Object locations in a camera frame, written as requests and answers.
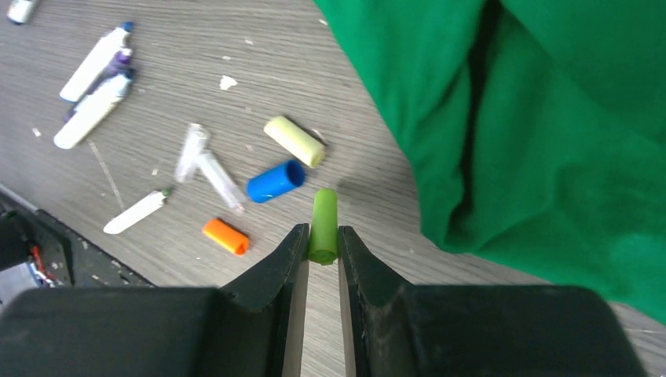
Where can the yellow pen cap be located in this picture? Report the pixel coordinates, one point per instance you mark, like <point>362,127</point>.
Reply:
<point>294,139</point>

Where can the green pen cap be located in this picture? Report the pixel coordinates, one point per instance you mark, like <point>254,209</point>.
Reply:
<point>323,241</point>

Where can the clear pen cap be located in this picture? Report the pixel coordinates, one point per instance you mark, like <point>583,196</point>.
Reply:
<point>221,181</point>
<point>195,142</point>

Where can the white marker blue tip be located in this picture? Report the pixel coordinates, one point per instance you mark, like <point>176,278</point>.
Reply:
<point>95,62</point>

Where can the orange pen cap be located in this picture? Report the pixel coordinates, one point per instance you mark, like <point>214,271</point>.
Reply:
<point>226,236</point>

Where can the white marker green tip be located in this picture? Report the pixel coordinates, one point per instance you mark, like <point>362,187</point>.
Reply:
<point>138,211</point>

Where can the white marker blue end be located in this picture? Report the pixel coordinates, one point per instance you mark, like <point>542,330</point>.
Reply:
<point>91,110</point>

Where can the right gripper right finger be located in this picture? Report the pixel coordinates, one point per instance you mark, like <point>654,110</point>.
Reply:
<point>392,327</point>

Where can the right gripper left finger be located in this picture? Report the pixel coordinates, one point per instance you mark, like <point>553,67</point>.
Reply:
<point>252,326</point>

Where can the green cloth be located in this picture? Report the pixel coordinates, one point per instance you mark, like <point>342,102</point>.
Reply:
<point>535,130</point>

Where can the blue pen cap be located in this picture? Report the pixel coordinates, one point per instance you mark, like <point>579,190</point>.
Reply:
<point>276,181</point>

